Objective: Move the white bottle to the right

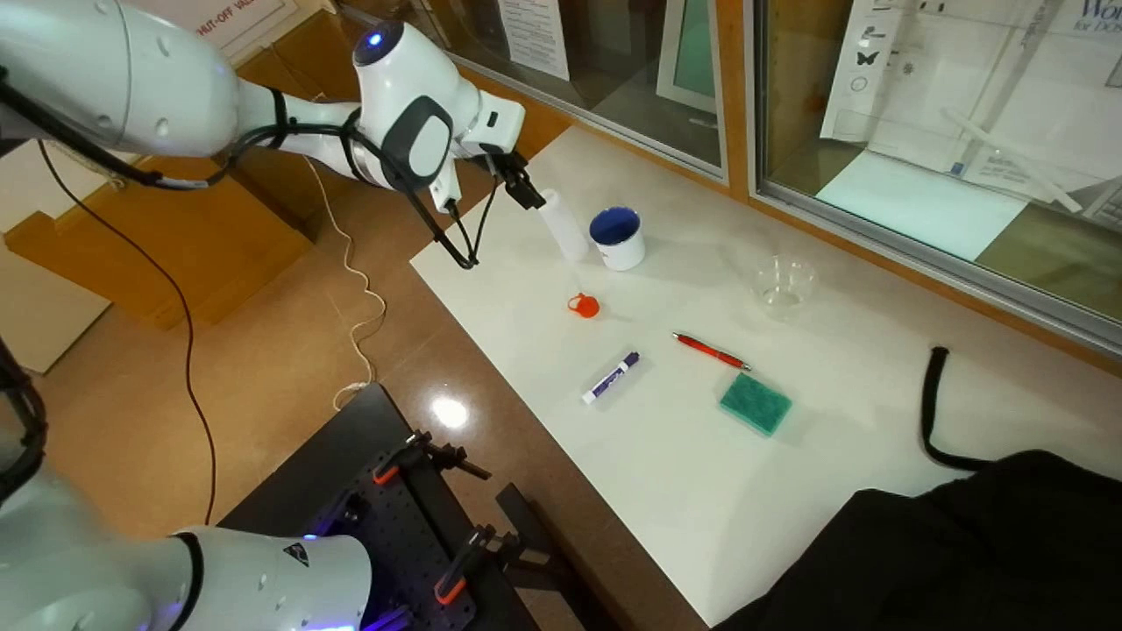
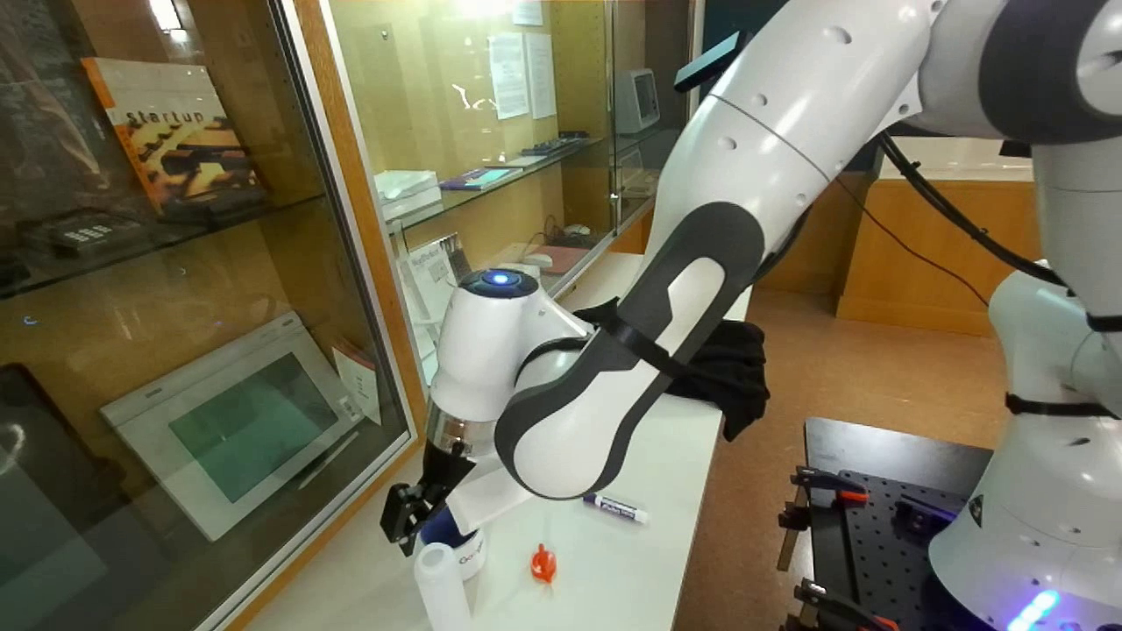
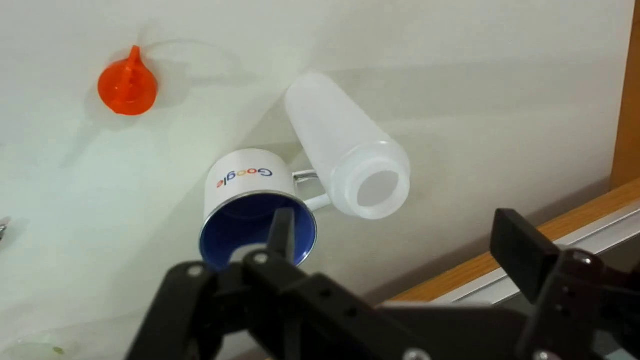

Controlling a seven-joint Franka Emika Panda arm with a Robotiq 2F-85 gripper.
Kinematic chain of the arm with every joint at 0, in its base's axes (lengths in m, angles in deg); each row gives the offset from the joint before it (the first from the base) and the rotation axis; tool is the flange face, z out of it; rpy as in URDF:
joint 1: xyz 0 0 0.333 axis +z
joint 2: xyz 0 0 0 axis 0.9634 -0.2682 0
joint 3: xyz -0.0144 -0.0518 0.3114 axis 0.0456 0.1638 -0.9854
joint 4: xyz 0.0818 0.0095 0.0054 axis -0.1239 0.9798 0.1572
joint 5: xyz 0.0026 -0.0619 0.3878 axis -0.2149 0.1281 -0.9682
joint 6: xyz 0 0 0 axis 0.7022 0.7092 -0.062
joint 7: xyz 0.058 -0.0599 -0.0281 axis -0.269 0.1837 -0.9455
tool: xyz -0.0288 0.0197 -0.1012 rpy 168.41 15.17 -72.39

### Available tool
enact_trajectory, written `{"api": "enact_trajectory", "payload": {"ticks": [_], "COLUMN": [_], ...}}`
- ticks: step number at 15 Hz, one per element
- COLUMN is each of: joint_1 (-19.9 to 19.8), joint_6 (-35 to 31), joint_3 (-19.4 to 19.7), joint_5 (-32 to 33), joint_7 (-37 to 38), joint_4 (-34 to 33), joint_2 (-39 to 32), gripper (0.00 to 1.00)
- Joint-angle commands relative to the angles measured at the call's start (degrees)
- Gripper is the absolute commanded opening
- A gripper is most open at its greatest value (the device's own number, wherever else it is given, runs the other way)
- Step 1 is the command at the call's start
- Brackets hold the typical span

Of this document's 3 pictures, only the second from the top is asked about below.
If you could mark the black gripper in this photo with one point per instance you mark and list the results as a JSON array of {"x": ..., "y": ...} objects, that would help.
[{"x": 444, "y": 476}]

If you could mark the white plastic bottle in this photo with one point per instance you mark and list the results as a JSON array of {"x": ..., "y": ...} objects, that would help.
[{"x": 439, "y": 591}]

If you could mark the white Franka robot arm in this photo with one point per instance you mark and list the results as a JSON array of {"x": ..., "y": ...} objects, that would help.
[{"x": 748, "y": 177}]

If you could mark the small orange toy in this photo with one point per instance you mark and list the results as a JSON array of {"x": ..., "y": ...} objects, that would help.
[{"x": 546, "y": 564}]

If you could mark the small white card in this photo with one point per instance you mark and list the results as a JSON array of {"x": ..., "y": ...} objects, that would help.
[{"x": 358, "y": 381}]

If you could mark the blue and white marker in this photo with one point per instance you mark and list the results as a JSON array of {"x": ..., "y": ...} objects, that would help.
[{"x": 611, "y": 506}]

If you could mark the white framed green tablet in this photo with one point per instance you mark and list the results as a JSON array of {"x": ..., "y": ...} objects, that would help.
[{"x": 231, "y": 424}]

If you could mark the white open booklet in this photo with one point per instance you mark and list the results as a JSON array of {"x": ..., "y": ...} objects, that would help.
[{"x": 424, "y": 281}]

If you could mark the white box on shelf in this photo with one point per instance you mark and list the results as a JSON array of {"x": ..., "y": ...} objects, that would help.
[{"x": 409, "y": 190}]

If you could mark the teal flat book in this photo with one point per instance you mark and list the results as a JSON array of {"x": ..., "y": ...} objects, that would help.
[{"x": 479, "y": 178}]

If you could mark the black cloth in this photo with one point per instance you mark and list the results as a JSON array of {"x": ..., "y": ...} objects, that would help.
[{"x": 739, "y": 372}]

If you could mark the dark keypad device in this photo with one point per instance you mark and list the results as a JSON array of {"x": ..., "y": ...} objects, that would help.
[{"x": 90, "y": 236}]

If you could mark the orange patterned book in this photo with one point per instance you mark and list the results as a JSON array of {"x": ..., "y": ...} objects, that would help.
[{"x": 178, "y": 133}]

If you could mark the black perforated mounting board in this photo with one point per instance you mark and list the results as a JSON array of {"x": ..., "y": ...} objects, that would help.
[{"x": 887, "y": 468}]

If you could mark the small white device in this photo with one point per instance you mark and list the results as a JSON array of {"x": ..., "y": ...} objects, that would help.
[{"x": 637, "y": 98}]

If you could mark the white papers on cabinet wall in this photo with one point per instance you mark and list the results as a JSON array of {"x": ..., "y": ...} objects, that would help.
[{"x": 512, "y": 70}]

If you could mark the black camera on stand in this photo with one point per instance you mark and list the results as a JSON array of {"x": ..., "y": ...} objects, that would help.
[{"x": 697, "y": 66}]

